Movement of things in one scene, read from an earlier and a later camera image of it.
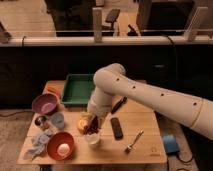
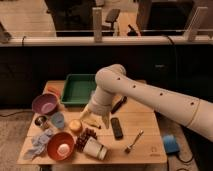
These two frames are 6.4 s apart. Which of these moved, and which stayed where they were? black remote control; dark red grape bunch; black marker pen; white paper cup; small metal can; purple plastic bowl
Moved: white paper cup; dark red grape bunch
Stayed: purple plastic bowl; small metal can; black remote control; black marker pen
